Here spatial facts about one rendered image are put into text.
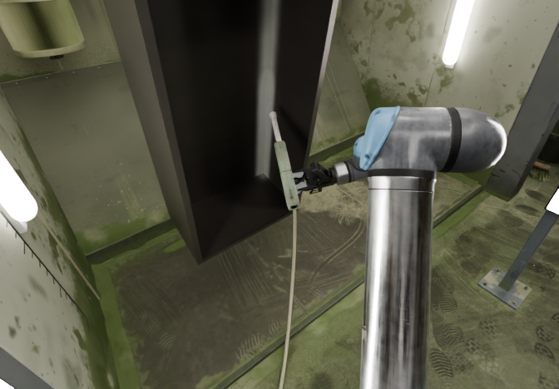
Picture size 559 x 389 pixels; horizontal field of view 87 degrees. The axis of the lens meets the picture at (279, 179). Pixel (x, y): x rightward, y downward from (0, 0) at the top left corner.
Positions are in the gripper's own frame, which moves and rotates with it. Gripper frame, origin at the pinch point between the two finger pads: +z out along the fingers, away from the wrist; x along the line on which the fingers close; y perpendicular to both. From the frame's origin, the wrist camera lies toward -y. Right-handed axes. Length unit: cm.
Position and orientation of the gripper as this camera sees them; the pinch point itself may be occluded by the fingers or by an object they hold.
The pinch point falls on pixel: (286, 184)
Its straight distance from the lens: 119.9
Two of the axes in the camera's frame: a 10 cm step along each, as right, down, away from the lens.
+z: -9.7, 2.3, 0.0
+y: 1.2, 4.9, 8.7
